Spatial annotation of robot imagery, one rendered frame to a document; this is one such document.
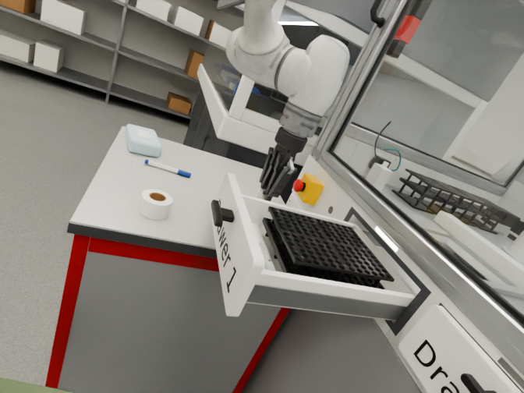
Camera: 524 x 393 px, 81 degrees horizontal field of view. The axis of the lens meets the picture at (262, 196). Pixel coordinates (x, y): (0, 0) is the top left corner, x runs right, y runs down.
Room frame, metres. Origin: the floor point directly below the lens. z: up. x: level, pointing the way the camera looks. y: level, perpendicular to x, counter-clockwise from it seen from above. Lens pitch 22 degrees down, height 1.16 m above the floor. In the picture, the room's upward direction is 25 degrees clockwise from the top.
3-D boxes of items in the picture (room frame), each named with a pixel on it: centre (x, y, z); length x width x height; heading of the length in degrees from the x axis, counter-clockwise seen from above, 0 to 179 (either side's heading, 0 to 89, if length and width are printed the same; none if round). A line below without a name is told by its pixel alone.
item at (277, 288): (0.57, -0.17, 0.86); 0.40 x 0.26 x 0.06; 114
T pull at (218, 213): (0.47, 0.05, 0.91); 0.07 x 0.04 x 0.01; 24
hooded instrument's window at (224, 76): (2.32, 0.11, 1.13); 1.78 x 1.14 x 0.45; 24
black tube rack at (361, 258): (0.56, -0.16, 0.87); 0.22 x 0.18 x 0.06; 114
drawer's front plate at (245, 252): (0.48, 0.02, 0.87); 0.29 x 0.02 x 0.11; 24
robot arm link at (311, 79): (0.75, 0.01, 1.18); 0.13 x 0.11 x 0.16; 71
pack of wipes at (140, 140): (0.93, 0.43, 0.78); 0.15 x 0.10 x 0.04; 37
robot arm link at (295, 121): (0.75, -0.01, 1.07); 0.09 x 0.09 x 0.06
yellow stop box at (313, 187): (0.91, -0.12, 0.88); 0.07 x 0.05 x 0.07; 24
